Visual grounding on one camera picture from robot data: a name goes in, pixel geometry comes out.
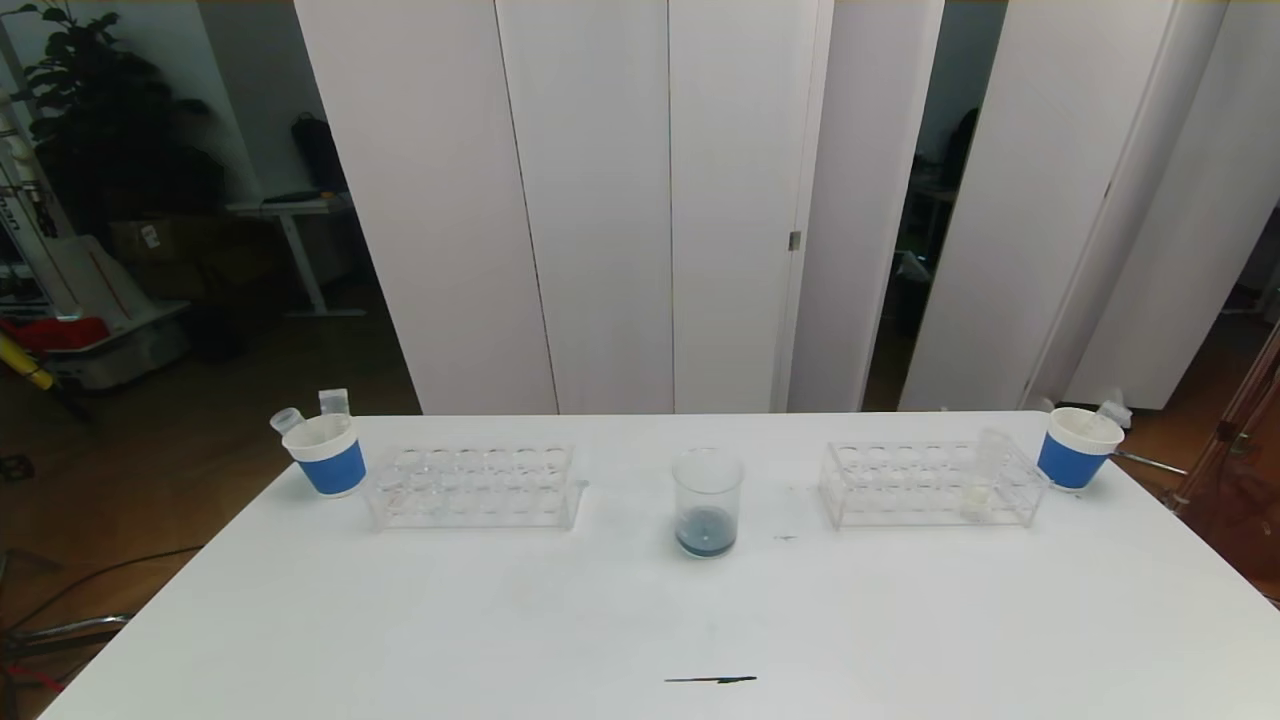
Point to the yellow tool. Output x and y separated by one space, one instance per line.
25 365

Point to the blue and white paper cup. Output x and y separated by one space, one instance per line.
1065 462
335 470

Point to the brown cardboard box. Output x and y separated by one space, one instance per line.
160 238

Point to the dark green potted plant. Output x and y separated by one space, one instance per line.
110 130

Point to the test tube with blue pigment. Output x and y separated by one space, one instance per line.
287 420

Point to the red box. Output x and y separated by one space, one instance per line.
55 332

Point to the white leaning board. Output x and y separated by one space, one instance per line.
95 280

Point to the brown metal tripod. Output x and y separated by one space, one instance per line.
1240 470

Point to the black bag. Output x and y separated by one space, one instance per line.
318 150

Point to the clear glass beaker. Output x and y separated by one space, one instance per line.
708 535

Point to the clear plastic test tube rack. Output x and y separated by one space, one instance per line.
480 495
925 490

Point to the grey storage bin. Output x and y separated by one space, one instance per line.
120 358

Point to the metal stand leg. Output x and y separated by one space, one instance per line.
80 628

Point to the test tube with red pigment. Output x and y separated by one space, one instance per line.
1112 418
334 402

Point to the white background desk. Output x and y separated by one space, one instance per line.
295 207

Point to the test tube with white pigment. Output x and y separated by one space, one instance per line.
976 498

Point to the thin metal floor rod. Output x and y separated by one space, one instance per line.
1150 462

